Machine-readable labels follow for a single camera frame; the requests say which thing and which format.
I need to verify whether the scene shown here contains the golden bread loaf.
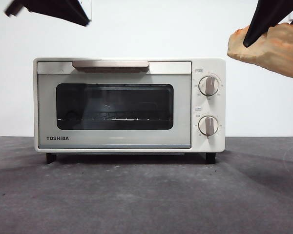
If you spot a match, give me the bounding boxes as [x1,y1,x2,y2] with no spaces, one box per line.
[226,23,293,79]

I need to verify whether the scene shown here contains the glass oven door with handle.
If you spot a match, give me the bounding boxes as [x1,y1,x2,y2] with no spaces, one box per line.
[36,60,192,149]

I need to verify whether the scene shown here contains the cream Toshiba toaster oven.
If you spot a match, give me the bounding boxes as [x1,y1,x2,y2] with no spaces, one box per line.
[33,57,227,164]

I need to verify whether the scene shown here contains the cream temperature knob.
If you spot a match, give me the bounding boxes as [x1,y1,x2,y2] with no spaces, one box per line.
[199,75,220,97]

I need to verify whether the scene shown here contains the cream timer knob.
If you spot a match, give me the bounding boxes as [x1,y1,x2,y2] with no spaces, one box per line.
[198,115,219,136]

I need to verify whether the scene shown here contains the white wall socket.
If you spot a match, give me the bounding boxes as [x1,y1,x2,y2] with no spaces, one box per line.
[82,0,92,21]

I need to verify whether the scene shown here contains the metal wire oven rack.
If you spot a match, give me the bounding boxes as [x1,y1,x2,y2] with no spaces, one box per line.
[57,117,173,122]

